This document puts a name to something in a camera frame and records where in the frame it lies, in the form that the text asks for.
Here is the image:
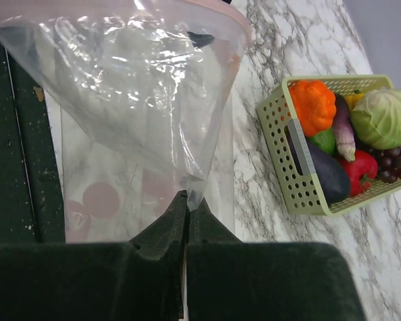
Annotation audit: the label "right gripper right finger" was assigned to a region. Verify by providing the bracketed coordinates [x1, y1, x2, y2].
[186, 202, 366, 320]

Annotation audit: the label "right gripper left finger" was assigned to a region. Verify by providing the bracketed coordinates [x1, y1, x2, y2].
[0, 191, 188, 320]

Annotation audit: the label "green perforated plastic basket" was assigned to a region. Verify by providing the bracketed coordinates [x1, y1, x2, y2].
[257, 76, 401, 217]

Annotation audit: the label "clear zip top bag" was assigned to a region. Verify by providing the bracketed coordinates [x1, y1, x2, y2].
[0, 1, 251, 243]

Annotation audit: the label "green toy cabbage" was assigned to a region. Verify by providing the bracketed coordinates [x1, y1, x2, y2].
[350, 88, 401, 150]

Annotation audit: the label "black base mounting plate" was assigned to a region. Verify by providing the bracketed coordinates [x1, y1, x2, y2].
[0, 43, 65, 243]

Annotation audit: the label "dark purple toy eggplant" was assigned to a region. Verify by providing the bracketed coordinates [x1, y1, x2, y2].
[307, 141, 351, 204]

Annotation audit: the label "red toy bell pepper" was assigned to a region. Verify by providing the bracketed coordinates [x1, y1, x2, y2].
[336, 150, 378, 197]

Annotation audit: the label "green toy mango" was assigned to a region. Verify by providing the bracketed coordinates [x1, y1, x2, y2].
[307, 128, 336, 156]

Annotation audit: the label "long striped purple eggplant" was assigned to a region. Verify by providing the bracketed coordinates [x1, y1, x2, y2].
[332, 93, 356, 162]

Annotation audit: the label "orange toy pumpkin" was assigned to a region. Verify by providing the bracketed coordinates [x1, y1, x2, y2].
[289, 80, 336, 137]

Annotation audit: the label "purple toy grapes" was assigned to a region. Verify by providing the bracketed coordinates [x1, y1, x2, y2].
[368, 145, 401, 184]

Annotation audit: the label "yellow toy bell pepper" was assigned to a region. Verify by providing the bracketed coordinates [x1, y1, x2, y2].
[344, 90, 364, 112]

